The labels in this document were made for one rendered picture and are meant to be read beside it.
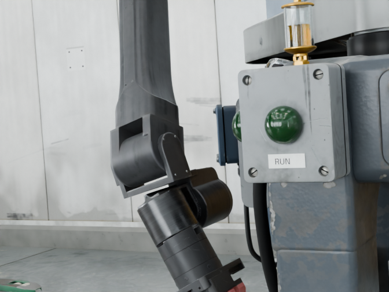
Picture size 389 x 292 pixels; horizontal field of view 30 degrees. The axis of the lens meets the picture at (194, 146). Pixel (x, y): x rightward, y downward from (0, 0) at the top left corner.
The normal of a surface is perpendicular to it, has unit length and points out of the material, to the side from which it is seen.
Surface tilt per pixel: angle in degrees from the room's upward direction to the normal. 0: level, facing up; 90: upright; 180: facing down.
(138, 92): 70
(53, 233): 90
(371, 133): 90
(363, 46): 90
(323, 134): 90
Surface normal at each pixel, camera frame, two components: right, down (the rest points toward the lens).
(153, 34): 0.72, -0.30
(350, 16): -0.98, 0.07
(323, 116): -0.46, 0.07
